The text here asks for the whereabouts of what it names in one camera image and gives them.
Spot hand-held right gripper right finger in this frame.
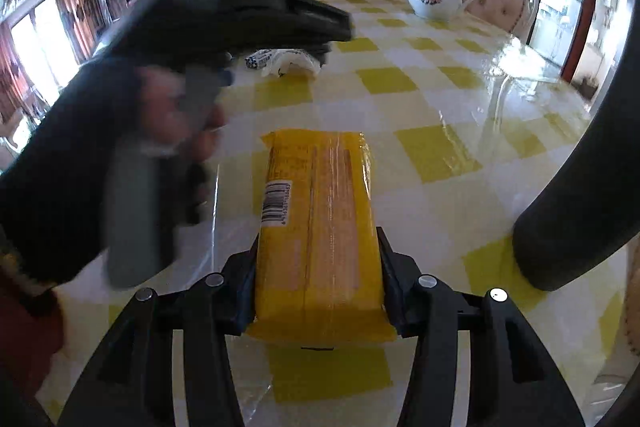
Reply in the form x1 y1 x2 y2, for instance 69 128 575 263
376 227 586 427

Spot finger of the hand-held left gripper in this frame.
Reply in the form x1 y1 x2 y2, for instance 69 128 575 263
304 41 333 64
222 0 355 44

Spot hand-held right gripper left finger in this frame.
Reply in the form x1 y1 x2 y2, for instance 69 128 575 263
57 238 261 427

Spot yellow snack packet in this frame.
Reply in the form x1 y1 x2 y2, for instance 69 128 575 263
247 129 401 348

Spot person's left hand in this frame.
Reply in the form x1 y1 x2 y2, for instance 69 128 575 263
137 64 229 229

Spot white and blue snack packet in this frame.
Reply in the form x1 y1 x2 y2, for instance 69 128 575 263
245 48 324 80

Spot yellow checkered tablecloth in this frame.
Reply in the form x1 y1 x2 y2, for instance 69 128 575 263
35 0 631 427

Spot brown patterned curtain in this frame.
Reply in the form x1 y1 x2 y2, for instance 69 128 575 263
52 0 103 65

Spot black strap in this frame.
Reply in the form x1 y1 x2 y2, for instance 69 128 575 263
512 0 640 293

